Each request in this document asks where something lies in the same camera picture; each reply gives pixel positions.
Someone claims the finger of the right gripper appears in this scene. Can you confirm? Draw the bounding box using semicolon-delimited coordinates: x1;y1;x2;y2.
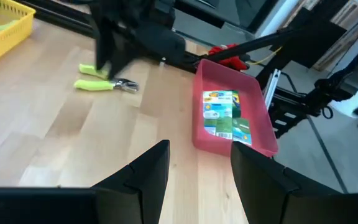
94;17;114;72
108;30;137;79

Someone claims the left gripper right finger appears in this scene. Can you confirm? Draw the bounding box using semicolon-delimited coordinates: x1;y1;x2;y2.
231;141;342;224

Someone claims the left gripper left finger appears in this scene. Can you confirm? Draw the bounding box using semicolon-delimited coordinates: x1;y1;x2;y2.
91;139;171;224

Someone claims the Crayola crayon box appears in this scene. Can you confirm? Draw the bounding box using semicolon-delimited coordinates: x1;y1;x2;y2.
231;90;242;120
201;90;234;141
232;117;254;147

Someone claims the red-pink plastic tray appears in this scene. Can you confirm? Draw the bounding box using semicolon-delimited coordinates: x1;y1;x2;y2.
191;58;280;158

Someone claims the yellow plastic basket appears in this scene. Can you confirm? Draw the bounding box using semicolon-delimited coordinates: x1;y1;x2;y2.
0;0;37;65

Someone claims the red glove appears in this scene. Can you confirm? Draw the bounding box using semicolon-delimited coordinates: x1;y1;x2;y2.
208;43;250;72

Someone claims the silver aluminium bracket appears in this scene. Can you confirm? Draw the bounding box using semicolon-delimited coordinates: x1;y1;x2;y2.
264;68;282;110

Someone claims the yellow cable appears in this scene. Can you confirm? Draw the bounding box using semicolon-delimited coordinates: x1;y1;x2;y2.
246;45;285;67

